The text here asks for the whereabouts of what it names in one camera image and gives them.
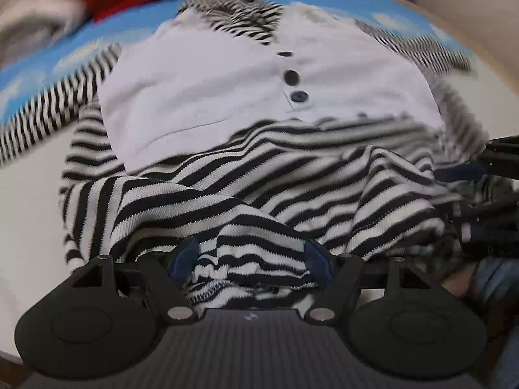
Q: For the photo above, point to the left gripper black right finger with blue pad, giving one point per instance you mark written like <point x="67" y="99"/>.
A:
<point x="337" y="279"/>

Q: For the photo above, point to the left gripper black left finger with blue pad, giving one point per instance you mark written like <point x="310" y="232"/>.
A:
<point x="164" y="276"/>

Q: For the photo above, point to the striped white baby garment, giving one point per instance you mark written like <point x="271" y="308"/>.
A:
<point x="255" y="127"/>

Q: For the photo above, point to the blue white patterned bedspread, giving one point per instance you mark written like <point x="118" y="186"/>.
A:
<point x="26" y="78"/>

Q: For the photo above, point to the folded beige blanket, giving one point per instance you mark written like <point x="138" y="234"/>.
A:
<point x="27" y="25"/>

